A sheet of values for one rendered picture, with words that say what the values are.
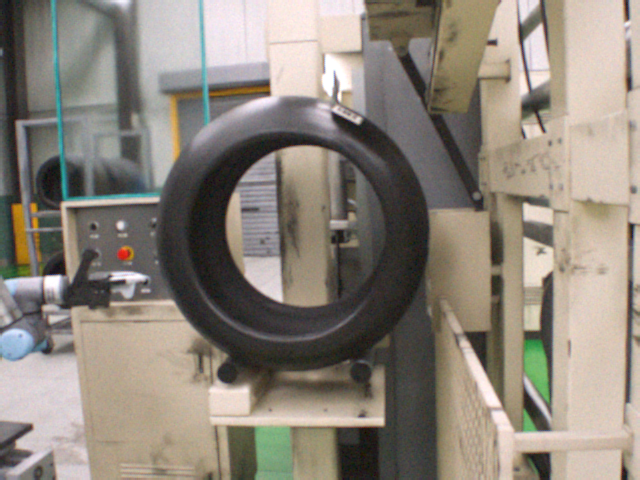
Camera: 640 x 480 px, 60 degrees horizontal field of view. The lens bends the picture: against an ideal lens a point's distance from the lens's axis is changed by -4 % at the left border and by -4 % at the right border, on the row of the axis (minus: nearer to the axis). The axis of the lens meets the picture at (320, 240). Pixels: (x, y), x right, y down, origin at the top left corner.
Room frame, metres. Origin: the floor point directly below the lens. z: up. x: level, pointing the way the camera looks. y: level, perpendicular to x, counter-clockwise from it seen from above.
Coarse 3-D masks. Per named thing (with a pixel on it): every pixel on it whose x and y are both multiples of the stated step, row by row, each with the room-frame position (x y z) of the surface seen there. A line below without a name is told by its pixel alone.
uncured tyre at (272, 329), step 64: (256, 128) 1.14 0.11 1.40; (320, 128) 1.12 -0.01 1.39; (192, 192) 1.15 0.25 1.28; (384, 192) 1.11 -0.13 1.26; (192, 256) 1.38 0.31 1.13; (384, 256) 1.38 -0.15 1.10; (192, 320) 1.17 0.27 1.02; (256, 320) 1.40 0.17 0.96; (320, 320) 1.40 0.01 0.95; (384, 320) 1.12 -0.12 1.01
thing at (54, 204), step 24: (24, 120) 4.49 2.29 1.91; (48, 120) 4.46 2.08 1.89; (24, 144) 4.51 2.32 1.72; (24, 168) 4.49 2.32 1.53; (48, 168) 4.75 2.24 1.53; (24, 192) 4.49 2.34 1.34; (48, 192) 4.79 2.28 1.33; (24, 216) 4.49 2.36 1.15; (48, 264) 4.58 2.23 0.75; (48, 312) 4.48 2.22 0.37; (48, 336) 4.55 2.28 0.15
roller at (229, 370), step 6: (228, 360) 1.19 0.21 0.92; (234, 360) 1.19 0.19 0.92; (222, 366) 1.16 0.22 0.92; (228, 366) 1.16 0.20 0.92; (234, 366) 1.17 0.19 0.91; (240, 366) 1.20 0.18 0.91; (216, 372) 1.17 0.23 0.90; (222, 372) 1.16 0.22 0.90; (228, 372) 1.16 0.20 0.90; (234, 372) 1.16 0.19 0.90; (240, 372) 1.20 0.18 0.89; (222, 378) 1.16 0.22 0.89; (228, 378) 1.16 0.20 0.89; (234, 378) 1.16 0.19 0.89
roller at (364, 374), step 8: (368, 352) 1.21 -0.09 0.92; (352, 360) 1.19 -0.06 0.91; (360, 360) 1.15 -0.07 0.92; (368, 360) 1.16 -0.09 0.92; (352, 368) 1.13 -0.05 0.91; (360, 368) 1.13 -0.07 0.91; (368, 368) 1.13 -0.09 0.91; (352, 376) 1.13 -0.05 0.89; (360, 376) 1.13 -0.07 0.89; (368, 376) 1.13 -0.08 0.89
